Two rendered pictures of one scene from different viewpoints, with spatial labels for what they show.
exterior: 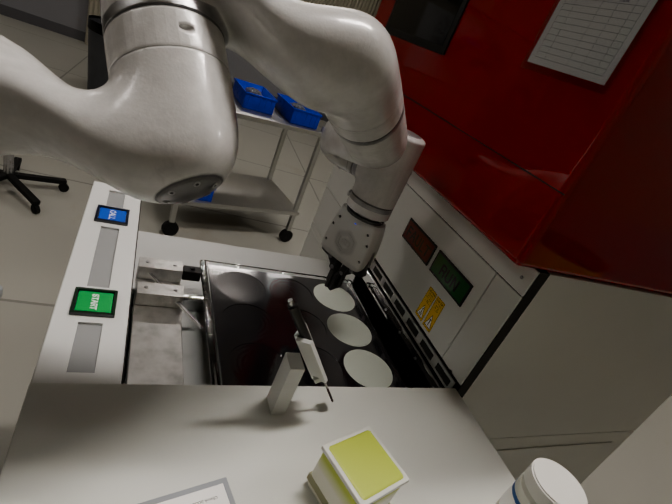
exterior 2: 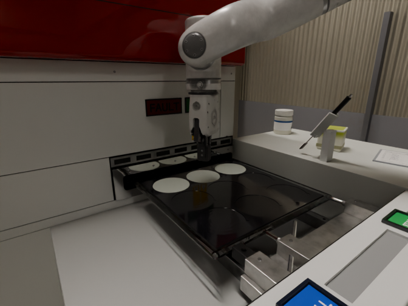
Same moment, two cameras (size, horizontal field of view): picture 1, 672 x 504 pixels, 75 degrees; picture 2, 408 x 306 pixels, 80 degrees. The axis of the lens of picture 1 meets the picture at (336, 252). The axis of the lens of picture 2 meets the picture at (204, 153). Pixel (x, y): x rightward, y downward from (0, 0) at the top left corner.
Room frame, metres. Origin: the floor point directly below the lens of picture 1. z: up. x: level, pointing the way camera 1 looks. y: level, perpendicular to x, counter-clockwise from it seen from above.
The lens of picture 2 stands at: (0.83, 0.59, 1.18)
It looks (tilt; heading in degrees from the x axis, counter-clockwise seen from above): 17 degrees down; 264
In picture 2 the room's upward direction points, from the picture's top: straight up
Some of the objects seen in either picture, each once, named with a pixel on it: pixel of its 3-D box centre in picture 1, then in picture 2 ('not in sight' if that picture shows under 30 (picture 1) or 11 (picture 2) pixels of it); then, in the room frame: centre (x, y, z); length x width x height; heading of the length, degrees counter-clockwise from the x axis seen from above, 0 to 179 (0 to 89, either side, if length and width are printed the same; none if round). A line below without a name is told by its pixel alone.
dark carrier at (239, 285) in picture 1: (301, 326); (226, 189); (0.71, 0.00, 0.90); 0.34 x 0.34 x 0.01; 30
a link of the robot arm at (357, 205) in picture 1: (368, 205); (203, 85); (0.77, -0.02, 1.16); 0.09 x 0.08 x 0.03; 63
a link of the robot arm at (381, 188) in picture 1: (386, 164); (203, 49); (0.77, -0.02, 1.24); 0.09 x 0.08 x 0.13; 75
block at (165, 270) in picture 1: (160, 269); (271, 276); (0.70, 0.30, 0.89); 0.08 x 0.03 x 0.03; 120
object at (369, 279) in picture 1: (386, 329); (181, 169); (0.82, -0.17, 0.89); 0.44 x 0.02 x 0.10; 30
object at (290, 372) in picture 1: (302, 371); (323, 135); (0.44, -0.02, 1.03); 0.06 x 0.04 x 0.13; 120
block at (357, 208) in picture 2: not in sight; (366, 211); (0.42, 0.14, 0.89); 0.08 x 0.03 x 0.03; 120
